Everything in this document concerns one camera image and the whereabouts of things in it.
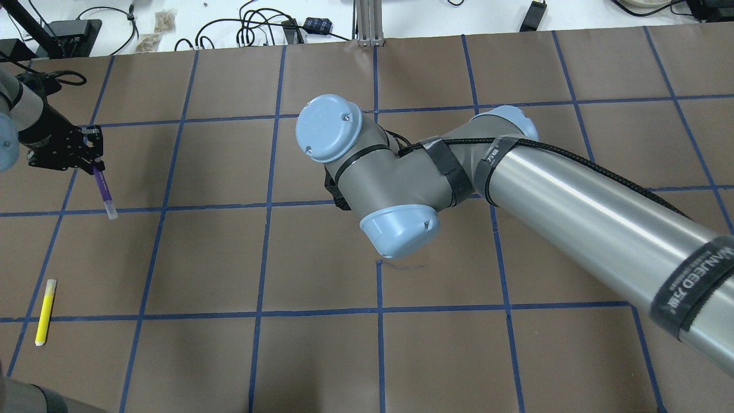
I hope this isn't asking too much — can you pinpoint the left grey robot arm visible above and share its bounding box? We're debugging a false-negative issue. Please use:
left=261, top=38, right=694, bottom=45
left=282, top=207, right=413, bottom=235
left=2, top=69, right=106, bottom=175

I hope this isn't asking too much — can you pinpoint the aluminium frame post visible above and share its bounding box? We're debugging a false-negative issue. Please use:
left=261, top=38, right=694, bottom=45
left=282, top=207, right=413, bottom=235
left=352, top=1, right=385, bottom=48

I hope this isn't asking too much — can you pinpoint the yellow marker pen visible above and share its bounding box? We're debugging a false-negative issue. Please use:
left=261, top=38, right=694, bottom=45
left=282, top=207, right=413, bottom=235
left=34, top=279, right=57, bottom=346

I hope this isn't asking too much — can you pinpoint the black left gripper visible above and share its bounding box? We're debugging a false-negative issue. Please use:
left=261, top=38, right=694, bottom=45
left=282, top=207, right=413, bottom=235
left=27, top=127, right=106, bottom=174

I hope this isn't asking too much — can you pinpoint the black camera stand base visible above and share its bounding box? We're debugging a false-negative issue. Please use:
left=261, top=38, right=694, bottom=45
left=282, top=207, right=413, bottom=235
left=1, top=1, right=103, bottom=59

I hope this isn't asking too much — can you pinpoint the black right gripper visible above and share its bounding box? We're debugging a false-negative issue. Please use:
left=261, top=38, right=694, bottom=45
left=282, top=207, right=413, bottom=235
left=323, top=167, right=351, bottom=211

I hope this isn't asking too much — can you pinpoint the black power adapter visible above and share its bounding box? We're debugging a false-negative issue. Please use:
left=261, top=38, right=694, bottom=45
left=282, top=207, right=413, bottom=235
left=519, top=1, right=547, bottom=32

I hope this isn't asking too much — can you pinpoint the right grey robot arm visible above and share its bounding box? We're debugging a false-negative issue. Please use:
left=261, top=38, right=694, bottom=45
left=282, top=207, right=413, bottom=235
left=295, top=95, right=733, bottom=375

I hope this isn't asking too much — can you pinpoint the purple marker pen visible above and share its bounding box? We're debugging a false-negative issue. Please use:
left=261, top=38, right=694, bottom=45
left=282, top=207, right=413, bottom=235
left=92, top=167, right=118, bottom=220

